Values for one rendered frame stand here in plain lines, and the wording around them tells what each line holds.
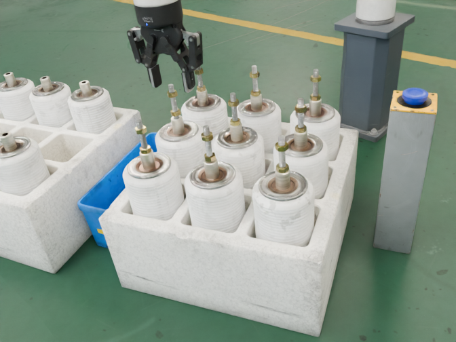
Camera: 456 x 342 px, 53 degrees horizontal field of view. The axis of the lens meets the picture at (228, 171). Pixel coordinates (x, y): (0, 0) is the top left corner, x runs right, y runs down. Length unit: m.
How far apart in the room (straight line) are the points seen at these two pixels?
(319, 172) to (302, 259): 0.17
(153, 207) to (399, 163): 0.43
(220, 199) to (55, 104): 0.57
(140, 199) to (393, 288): 0.48
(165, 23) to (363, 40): 0.59
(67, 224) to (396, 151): 0.66
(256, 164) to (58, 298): 0.47
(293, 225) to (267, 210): 0.05
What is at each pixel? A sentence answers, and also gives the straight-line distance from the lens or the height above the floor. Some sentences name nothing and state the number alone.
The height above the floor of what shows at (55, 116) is 0.20.
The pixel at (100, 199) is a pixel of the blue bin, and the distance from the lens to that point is 1.04.
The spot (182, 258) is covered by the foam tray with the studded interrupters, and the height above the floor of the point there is 0.13.
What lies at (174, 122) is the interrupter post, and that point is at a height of 0.28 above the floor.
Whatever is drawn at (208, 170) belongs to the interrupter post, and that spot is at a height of 0.27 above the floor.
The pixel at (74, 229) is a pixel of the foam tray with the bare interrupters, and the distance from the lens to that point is 1.03.
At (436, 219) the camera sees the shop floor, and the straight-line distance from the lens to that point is 1.07.
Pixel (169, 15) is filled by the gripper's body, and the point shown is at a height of 0.48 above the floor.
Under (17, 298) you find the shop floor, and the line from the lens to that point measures 1.02.
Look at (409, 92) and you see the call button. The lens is 0.81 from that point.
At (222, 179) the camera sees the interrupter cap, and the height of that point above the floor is 0.25.
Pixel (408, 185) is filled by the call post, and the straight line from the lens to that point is 0.87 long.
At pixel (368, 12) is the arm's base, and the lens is 1.20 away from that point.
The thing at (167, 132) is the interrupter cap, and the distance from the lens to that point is 0.88.
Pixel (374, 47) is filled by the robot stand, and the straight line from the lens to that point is 1.20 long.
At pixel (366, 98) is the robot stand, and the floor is 0.12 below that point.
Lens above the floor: 0.68
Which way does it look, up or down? 35 degrees down
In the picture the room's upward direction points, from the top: 7 degrees counter-clockwise
